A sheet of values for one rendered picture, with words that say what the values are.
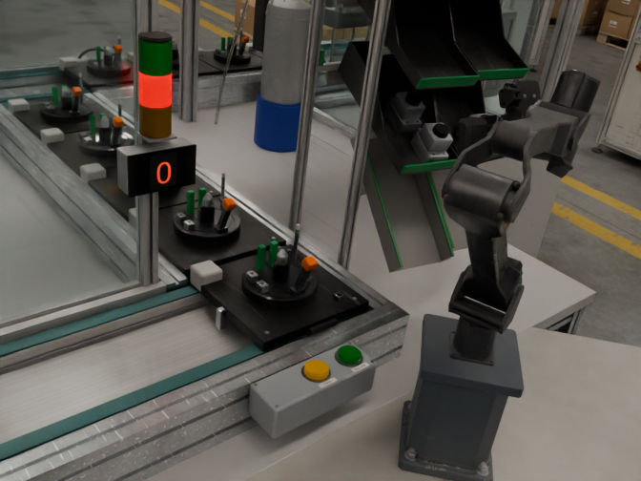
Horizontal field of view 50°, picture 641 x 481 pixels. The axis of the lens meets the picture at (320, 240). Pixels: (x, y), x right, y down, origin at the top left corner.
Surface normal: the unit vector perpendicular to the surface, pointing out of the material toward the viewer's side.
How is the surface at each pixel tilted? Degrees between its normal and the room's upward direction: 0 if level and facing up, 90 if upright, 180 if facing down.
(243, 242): 0
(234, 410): 90
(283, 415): 90
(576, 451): 0
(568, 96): 62
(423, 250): 45
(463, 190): 67
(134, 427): 0
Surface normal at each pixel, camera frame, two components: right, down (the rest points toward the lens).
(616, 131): -0.81, 0.21
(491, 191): -0.33, -0.30
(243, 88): 0.63, 0.44
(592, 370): 0.11, -0.86
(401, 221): 0.43, -0.28
